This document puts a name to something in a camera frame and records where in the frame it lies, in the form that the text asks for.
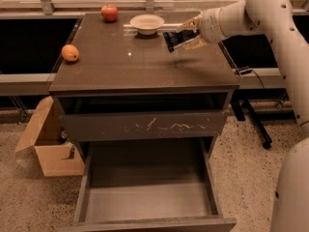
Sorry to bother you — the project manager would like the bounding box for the metal window rail frame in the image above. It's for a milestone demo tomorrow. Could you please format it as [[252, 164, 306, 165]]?
[[0, 0, 309, 96]]

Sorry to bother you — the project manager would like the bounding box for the open cardboard box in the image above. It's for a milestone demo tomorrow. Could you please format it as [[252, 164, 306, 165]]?
[[15, 97, 85, 177]]

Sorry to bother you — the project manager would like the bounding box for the dark blue rxbar wrapper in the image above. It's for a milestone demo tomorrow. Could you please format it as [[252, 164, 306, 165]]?
[[163, 30, 200, 52]]

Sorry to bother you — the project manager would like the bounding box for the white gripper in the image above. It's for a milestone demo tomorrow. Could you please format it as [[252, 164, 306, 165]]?
[[177, 8, 224, 50]]

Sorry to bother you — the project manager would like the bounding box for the red apple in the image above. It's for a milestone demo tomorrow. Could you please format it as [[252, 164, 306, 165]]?
[[100, 4, 118, 22]]

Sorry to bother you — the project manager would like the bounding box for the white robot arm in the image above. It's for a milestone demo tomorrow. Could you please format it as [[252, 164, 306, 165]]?
[[180, 0, 309, 232]]

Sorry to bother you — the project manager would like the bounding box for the black rolling stand leg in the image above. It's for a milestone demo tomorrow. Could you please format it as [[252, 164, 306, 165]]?
[[230, 98, 272, 150]]

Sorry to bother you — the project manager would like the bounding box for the orange fruit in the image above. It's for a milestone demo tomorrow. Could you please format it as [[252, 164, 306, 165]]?
[[61, 44, 79, 62]]

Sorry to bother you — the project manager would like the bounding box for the open grey middle drawer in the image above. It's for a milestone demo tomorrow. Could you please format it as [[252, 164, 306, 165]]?
[[61, 137, 236, 232]]

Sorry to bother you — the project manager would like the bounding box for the black cable with plug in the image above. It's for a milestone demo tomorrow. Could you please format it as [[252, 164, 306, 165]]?
[[234, 65, 267, 90]]

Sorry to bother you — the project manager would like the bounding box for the grey drawer cabinet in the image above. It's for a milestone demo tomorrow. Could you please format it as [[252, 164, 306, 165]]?
[[49, 13, 239, 156]]

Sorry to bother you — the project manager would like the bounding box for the white bowl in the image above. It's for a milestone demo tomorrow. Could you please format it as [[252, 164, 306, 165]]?
[[130, 14, 164, 35]]

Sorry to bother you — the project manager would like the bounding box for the scratched grey top drawer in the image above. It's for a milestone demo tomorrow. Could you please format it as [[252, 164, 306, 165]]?
[[60, 111, 226, 142]]

